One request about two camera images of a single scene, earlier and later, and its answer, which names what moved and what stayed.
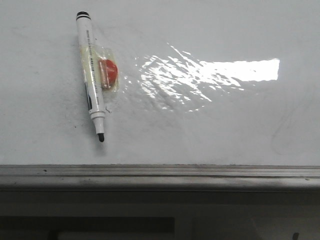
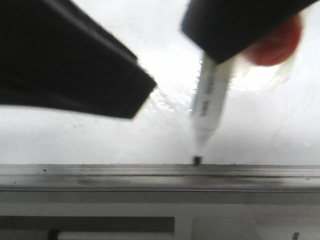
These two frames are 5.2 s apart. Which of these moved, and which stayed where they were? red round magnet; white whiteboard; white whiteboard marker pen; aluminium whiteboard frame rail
Moved: white whiteboard marker pen; red round magnet
Stayed: white whiteboard; aluminium whiteboard frame rail
